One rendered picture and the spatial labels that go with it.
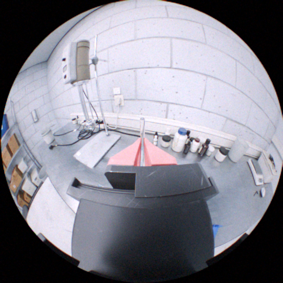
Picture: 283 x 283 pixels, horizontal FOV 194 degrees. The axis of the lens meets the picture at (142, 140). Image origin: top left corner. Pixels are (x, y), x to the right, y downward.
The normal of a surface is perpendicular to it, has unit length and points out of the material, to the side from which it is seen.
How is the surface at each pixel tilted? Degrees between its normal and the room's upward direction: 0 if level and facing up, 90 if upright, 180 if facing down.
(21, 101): 90
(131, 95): 90
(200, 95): 90
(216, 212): 0
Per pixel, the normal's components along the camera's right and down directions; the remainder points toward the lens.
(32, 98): 0.94, 0.20
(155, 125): -0.33, 0.58
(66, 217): 0.00, -0.79
